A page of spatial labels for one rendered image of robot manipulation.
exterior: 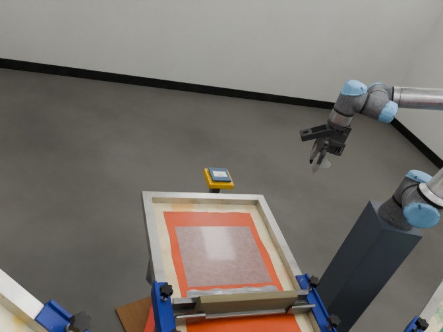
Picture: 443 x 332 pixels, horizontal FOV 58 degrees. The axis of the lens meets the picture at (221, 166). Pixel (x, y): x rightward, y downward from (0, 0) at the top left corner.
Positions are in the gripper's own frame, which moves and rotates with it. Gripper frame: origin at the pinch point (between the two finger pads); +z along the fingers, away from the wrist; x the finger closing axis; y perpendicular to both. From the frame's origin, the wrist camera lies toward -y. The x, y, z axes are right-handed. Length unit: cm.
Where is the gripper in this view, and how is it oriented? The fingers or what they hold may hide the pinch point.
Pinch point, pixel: (311, 165)
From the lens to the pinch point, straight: 156.2
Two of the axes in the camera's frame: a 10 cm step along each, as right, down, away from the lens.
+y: 9.7, 2.1, 1.5
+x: 0.0, -5.7, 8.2
